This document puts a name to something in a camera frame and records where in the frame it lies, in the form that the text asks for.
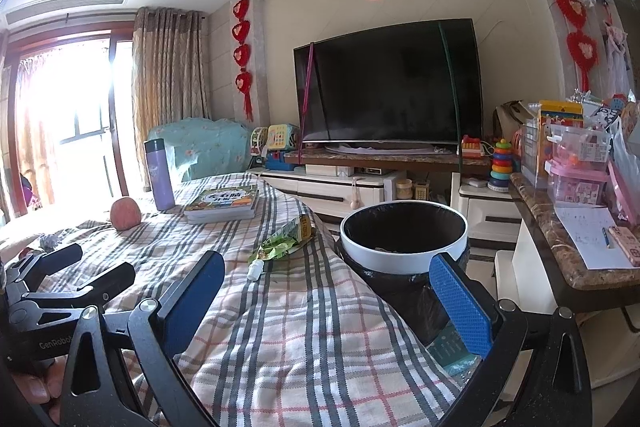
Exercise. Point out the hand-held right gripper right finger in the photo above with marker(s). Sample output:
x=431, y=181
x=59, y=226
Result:
x=460, y=302

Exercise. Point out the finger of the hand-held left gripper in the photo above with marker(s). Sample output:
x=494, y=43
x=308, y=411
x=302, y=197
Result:
x=95, y=284
x=50, y=262

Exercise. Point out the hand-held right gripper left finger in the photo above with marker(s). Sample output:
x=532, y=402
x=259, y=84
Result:
x=195, y=302

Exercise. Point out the round white rimmed trash bin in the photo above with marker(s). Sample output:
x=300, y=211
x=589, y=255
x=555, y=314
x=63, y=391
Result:
x=400, y=257

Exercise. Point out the green drink pouch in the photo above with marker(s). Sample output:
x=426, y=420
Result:
x=285, y=239

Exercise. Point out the person's left hand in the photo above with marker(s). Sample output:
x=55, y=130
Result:
x=42, y=387

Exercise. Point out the crumpled silver foil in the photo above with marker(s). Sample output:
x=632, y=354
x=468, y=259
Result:
x=49, y=241

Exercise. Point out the teal foil packet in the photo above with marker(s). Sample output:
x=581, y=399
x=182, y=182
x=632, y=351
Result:
x=452, y=352

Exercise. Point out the reddish apple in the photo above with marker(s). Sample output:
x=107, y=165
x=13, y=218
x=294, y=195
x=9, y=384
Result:
x=126, y=214

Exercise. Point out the brown marble counter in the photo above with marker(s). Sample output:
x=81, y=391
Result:
x=550, y=257

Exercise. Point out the green children's book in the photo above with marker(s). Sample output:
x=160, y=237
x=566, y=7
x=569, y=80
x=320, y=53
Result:
x=222, y=202

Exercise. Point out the small wooden toy rack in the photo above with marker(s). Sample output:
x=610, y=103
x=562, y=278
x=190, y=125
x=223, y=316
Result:
x=422, y=191

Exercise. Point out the beige patterned curtain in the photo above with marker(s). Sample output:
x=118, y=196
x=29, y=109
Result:
x=15, y=147
x=170, y=97

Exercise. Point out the wooden jar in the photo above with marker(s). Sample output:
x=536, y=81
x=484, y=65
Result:
x=404, y=189

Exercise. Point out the purple thermos bottle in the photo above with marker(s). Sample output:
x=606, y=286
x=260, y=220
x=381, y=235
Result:
x=160, y=177

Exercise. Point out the white paper sheet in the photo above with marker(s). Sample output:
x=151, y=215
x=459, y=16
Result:
x=585, y=237

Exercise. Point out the teal floral cloth cover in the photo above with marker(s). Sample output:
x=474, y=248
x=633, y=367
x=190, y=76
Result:
x=200, y=147

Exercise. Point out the red toy telephone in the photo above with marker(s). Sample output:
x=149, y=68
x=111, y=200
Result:
x=471, y=147

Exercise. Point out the blue pen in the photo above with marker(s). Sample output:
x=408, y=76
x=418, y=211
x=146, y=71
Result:
x=606, y=238

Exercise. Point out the brown wooden television shelf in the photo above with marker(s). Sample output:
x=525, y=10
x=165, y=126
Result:
x=390, y=157

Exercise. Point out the blue toy cash register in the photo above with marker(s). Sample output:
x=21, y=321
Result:
x=281, y=161

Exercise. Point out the white television cabinet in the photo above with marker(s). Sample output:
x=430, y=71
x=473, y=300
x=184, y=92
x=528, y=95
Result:
x=320, y=189

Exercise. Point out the toy ferris wheel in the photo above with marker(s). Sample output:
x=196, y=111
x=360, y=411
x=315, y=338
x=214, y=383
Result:
x=258, y=142

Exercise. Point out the pink phone case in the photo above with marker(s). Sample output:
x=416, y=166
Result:
x=627, y=246

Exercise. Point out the clear pink plastic boxes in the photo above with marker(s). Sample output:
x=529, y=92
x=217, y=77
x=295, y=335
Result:
x=577, y=167

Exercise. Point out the colourful toy phone board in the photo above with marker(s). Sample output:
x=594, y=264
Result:
x=281, y=138

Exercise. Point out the brown bag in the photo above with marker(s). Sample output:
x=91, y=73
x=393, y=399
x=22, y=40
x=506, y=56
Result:
x=512, y=122

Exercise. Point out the yellow box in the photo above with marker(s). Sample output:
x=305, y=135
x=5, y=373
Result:
x=560, y=113

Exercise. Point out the black flat television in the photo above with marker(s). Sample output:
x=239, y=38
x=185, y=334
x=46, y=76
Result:
x=390, y=82

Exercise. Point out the red heart hanging decoration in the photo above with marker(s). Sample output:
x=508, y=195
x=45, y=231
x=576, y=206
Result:
x=570, y=7
x=242, y=57

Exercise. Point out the ceiling air vent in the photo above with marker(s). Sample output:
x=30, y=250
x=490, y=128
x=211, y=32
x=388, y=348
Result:
x=65, y=3

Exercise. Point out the window with brown frame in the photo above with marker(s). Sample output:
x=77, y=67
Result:
x=80, y=117

